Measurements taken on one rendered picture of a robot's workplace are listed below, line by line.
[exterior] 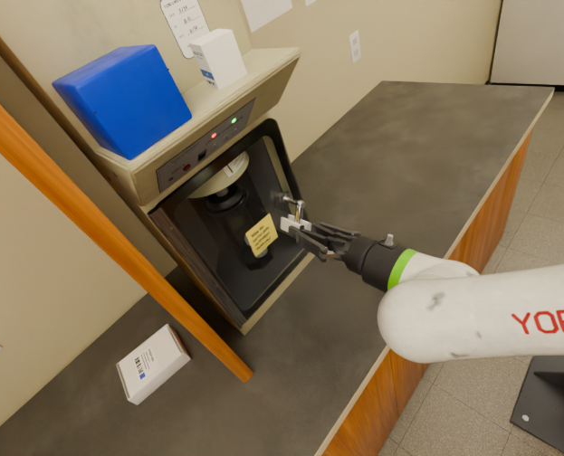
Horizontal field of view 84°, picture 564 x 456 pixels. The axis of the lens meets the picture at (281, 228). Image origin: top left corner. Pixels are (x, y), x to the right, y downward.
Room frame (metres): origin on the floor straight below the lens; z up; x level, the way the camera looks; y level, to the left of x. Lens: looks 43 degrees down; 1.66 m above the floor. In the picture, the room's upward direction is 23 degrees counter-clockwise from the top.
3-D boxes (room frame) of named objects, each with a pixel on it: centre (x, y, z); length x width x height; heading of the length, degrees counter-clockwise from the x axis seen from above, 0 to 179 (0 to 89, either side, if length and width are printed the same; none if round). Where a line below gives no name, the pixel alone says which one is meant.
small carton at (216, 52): (0.51, -0.01, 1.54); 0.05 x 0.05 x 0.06; 17
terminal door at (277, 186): (0.53, 0.06, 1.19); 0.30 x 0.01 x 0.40; 121
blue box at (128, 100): (0.44, 0.12, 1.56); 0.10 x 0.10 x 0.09; 31
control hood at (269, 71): (0.49, 0.03, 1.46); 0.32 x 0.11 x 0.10; 121
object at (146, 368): (0.48, 0.44, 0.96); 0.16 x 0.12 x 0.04; 113
